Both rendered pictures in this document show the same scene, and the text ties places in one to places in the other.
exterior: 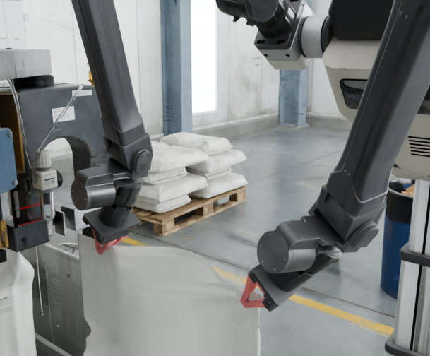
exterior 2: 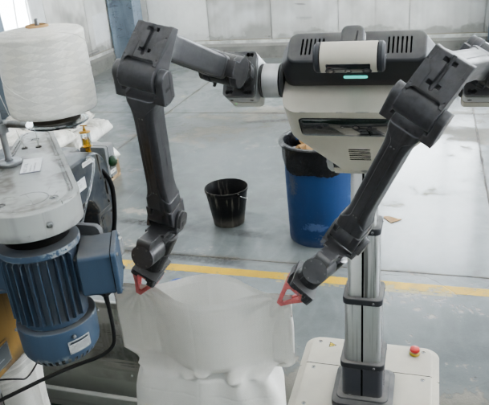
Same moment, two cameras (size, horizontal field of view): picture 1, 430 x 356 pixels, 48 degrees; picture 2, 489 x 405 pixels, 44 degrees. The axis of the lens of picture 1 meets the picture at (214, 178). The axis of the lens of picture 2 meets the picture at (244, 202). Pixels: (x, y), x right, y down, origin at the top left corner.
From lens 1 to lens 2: 0.72 m
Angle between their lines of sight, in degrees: 21
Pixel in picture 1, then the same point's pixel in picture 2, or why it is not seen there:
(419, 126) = (357, 143)
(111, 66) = (164, 161)
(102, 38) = (160, 145)
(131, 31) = not seen: outside the picture
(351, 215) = (356, 239)
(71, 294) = not seen: hidden behind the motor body
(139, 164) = (181, 222)
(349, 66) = (307, 111)
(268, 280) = (302, 285)
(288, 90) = (119, 19)
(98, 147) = (103, 203)
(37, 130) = not seen: hidden behind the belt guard
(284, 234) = (321, 259)
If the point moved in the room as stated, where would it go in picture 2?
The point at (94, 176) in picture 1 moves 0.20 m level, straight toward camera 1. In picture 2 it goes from (152, 241) to (201, 275)
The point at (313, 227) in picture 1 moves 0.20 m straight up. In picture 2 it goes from (332, 249) to (331, 161)
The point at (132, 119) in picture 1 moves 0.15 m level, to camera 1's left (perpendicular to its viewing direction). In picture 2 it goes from (173, 192) to (107, 206)
